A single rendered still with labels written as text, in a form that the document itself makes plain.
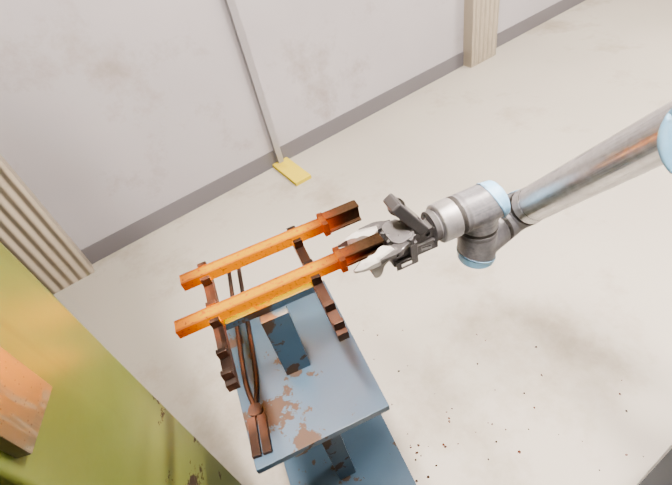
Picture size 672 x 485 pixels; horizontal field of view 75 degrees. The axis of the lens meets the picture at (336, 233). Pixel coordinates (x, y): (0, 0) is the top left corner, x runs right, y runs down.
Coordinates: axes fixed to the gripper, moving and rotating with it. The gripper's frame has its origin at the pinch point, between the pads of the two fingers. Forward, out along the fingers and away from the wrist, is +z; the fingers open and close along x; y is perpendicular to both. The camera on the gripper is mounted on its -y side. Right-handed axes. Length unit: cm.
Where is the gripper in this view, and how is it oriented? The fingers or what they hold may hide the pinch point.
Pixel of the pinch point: (349, 254)
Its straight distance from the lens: 89.7
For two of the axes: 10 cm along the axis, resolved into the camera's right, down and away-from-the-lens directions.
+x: -3.8, -5.8, 7.2
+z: -9.1, 3.8, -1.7
